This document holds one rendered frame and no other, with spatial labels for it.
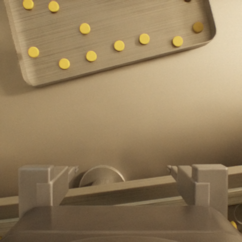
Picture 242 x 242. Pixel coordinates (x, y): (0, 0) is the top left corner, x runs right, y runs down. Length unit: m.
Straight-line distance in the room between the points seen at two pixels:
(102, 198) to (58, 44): 0.20
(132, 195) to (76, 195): 0.03
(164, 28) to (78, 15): 0.09
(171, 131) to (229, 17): 0.14
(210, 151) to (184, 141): 0.03
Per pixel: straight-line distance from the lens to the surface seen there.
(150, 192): 0.20
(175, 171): 0.16
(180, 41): 0.35
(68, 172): 0.16
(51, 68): 0.35
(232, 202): 0.21
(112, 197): 0.20
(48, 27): 0.36
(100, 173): 0.34
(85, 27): 0.35
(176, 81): 0.35
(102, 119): 0.34
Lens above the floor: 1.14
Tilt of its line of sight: 88 degrees down
